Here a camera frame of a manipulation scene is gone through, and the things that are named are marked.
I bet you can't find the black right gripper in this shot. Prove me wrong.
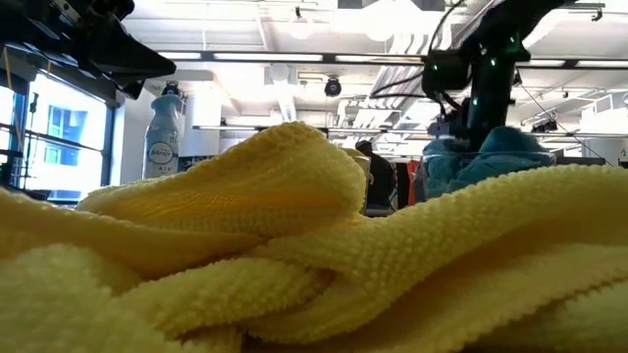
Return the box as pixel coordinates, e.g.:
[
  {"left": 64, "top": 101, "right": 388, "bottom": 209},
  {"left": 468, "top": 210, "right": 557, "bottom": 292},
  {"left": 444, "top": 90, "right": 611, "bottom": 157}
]
[{"left": 444, "top": 61, "right": 514, "bottom": 151}]

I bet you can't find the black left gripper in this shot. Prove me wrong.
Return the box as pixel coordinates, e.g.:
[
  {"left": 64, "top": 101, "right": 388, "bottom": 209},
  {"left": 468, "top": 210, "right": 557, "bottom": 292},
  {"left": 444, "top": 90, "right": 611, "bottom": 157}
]
[{"left": 0, "top": 0, "right": 178, "bottom": 100}]

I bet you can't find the blue microfiber towel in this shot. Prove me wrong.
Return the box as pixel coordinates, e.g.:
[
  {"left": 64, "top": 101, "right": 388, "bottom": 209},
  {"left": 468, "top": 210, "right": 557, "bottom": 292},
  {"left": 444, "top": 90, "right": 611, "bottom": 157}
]
[
  {"left": 448, "top": 126, "right": 553, "bottom": 192},
  {"left": 422, "top": 138, "right": 472, "bottom": 200}
]

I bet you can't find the air freshener spray bottle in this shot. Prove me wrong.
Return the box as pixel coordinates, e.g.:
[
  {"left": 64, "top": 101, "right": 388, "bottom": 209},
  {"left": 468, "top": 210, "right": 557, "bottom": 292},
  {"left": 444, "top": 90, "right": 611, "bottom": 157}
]
[{"left": 141, "top": 80, "right": 185, "bottom": 180}]

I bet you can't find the clear plastic basket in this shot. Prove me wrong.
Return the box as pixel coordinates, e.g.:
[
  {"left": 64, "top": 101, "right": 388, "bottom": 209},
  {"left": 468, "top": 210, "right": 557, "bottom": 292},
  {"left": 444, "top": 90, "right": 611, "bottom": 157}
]
[{"left": 419, "top": 149, "right": 558, "bottom": 202}]

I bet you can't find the orange hanging cloth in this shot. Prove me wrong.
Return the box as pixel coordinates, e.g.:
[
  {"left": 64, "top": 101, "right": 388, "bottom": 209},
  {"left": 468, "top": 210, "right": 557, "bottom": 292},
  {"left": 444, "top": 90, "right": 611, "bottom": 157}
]
[{"left": 406, "top": 159, "right": 422, "bottom": 205}]

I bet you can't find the person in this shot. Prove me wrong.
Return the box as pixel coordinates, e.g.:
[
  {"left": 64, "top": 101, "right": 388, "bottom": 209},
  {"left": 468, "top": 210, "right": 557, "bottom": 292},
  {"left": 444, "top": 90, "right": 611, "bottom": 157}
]
[{"left": 355, "top": 140, "right": 396, "bottom": 210}]

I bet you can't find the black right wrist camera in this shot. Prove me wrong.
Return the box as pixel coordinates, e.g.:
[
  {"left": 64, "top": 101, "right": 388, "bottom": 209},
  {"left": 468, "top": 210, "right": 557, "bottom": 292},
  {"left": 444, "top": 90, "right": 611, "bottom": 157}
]
[{"left": 420, "top": 48, "right": 473, "bottom": 95}]

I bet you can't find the window with dark frame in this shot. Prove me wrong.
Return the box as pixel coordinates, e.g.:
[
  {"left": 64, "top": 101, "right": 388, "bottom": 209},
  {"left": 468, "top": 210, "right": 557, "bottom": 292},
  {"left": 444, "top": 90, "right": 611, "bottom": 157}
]
[{"left": 0, "top": 73, "right": 117, "bottom": 202}]

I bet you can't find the black ceiling light rail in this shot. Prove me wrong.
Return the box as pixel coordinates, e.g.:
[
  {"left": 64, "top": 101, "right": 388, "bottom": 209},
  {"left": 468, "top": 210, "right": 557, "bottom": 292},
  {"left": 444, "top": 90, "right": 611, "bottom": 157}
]
[{"left": 156, "top": 48, "right": 628, "bottom": 70}]

